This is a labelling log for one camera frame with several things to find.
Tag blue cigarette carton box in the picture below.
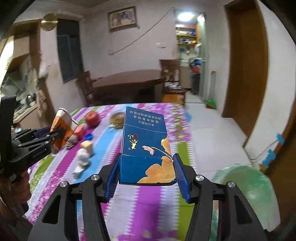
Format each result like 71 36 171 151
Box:
119 107 176 186

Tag brown wooden door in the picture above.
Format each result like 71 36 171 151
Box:
222 1 268 137

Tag dark wooden dining table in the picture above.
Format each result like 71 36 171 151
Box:
92 69 166 104

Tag red apple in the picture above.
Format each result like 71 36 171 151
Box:
85 110 100 128

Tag purple striped tablecloth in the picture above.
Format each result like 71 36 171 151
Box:
26 103 197 240

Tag green dustpan with broom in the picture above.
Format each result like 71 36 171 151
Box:
205 71 217 109

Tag green trash bin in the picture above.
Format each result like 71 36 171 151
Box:
211 165 280 232

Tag wooden chair at left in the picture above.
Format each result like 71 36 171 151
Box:
76 71 102 107

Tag blue tape pieces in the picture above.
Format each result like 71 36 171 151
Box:
261 133 285 169

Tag person's left hand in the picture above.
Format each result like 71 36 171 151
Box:
1 170 32 213

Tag blue bottle cap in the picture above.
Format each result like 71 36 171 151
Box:
84 133 93 141

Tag dark window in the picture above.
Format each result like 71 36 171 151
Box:
57 19 84 83

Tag round brass wall ornament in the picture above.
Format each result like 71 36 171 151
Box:
41 13 58 32

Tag gold wrapped snack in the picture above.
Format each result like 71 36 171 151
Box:
109 111 125 129

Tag beige small block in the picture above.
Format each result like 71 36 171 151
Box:
80 140 93 156

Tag kitchen shelf with items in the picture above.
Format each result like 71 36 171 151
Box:
176 23 202 60

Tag orange white paper carton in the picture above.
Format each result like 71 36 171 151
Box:
50 108 78 154

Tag framed wall picture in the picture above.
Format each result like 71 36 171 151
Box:
108 6 138 33

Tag pink small box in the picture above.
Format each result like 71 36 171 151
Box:
73 125 86 141

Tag wooden chair by table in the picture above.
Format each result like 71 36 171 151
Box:
159 59 187 105

